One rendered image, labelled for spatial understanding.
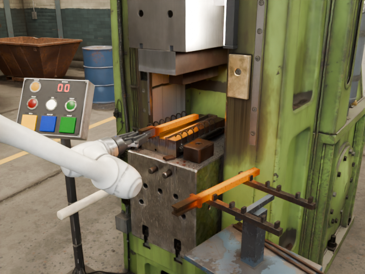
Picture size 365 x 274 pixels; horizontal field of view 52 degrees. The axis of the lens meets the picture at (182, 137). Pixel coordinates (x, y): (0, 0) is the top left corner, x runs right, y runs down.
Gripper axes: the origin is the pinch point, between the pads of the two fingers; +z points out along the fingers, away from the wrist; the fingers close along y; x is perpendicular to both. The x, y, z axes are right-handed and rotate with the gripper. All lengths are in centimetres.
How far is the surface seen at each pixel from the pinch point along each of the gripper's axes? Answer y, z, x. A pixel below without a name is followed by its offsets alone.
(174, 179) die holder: 11.2, 3.5, -19.2
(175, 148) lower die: 7.1, 9.5, -8.4
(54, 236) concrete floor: -108, 19, -104
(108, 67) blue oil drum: -356, 314, -46
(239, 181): 41.8, 2.3, -11.0
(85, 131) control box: -39.2, 0.0, -6.8
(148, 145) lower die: -8.4, 9.6, -10.3
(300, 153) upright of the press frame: 45, 61, -19
